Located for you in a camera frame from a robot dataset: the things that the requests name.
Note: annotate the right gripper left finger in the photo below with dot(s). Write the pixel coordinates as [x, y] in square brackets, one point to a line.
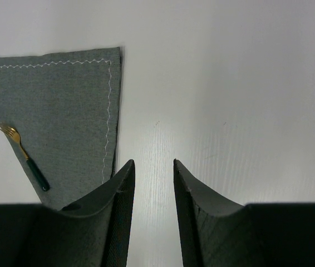
[92, 231]

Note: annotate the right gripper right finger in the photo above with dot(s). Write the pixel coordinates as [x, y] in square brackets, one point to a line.
[215, 231]

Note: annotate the grey cloth napkin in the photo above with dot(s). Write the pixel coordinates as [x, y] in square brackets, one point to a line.
[66, 108]

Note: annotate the gold fork green handle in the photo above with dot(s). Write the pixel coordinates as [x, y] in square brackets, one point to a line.
[14, 135]

